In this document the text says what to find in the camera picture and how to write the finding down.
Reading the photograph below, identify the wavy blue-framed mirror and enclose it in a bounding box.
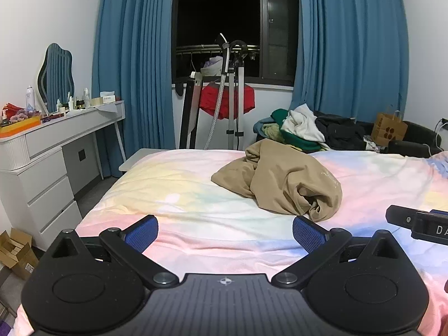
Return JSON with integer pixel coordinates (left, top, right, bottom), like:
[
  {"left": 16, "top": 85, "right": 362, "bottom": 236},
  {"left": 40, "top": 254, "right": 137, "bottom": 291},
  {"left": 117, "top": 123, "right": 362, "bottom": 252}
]
[{"left": 37, "top": 43, "right": 76, "bottom": 113}]

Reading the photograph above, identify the black garment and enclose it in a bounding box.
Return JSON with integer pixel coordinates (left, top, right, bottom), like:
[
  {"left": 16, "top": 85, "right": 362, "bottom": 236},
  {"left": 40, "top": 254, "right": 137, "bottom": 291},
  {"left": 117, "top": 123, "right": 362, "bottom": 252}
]
[{"left": 314, "top": 112, "right": 367, "bottom": 151}]

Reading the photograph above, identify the white garment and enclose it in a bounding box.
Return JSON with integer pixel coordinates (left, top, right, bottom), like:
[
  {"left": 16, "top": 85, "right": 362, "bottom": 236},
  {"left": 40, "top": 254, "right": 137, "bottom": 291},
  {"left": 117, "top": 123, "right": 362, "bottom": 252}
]
[{"left": 281, "top": 104, "right": 327, "bottom": 143}]

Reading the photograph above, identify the blue curtain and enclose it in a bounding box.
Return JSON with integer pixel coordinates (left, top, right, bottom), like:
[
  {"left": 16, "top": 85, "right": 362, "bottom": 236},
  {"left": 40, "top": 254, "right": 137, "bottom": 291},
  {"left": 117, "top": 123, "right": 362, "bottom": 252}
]
[
  {"left": 291, "top": 0, "right": 410, "bottom": 124},
  {"left": 92, "top": 0, "right": 176, "bottom": 179}
]

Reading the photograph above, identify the white dressing table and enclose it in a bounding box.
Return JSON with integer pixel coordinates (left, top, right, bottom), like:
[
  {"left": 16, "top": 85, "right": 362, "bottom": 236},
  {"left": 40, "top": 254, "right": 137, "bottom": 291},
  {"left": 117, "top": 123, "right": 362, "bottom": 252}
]
[{"left": 0, "top": 100, "right": 127, "bottom": 253}]

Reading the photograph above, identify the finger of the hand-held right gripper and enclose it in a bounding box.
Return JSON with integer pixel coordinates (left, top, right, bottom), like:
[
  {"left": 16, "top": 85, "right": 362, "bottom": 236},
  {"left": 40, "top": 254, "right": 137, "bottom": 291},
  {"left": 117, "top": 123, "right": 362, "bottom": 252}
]
[{"left": 386, "top": 205, "right": 419, "bottom": 227}]

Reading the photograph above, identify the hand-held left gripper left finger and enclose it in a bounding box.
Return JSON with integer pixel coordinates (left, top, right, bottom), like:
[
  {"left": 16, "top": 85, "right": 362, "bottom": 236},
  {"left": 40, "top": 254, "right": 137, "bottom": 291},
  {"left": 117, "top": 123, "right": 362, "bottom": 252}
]
[{"left": 44, "top": 214, "right": 180, "bottom": 289}]

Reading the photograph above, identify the tan sweatshirt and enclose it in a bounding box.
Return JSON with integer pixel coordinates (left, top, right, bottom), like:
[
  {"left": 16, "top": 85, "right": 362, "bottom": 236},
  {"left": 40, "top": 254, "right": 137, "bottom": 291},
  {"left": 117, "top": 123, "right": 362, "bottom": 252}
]
[{"left": 211, "top": 138, "right": 343, "bottom": 223}]

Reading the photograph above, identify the dark window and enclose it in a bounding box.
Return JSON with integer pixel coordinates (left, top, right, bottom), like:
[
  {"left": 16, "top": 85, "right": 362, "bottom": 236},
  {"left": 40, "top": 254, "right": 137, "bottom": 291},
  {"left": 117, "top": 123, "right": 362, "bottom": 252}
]
[{"left": 171, "top": 0, "right": 302, "bottom": 86}]

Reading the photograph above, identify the orange box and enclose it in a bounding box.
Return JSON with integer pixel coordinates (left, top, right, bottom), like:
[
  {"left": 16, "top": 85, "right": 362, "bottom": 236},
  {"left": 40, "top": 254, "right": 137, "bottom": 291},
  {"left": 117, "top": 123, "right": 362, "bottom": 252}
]
[{"left": 0, "top": 115, "right": 42, "bottom": 139}]

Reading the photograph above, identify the brown paper bag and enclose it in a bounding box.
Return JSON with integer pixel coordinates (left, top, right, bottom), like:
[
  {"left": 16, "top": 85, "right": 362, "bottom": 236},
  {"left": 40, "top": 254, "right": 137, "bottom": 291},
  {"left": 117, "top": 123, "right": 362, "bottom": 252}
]
[{"left": 371, "top": 105, "right": 409, "bottom": 147}]

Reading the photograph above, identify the white hanging cloth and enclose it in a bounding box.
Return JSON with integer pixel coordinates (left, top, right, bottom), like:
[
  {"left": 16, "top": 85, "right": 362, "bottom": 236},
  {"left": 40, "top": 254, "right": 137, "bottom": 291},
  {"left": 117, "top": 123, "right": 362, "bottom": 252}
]
[{"left": 201, "top": 56, "right": 225, "bottom": 75}]

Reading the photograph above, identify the garment steamer stand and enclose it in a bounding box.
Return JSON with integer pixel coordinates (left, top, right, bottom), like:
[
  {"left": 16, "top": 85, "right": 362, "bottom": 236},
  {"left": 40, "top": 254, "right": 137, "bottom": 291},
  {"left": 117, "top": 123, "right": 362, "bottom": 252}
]
[{"left": 205, "top": 33, "right": 260, "bottom": 152}]

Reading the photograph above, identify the red cloth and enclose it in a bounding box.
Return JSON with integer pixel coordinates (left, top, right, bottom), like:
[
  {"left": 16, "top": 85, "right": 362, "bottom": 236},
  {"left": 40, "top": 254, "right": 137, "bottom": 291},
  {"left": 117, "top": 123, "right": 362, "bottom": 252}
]
[{"left": 199, "top": 83, "right": 256, "bottom": 118}]

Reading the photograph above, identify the cardboard box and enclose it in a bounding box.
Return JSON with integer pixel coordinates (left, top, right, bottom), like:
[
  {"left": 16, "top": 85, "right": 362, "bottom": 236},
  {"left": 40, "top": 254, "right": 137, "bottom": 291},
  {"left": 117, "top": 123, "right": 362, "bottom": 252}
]
[{"left": 0, "top": 227, "right": 40, "bottom": 281}]

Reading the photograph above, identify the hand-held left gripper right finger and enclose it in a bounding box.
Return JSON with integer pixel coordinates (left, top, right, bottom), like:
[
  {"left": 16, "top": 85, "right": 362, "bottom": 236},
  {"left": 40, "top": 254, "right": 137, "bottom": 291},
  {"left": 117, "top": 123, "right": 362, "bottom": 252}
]
[{"left": 270, "top": 214, "right": 409, "bottom": 289}]

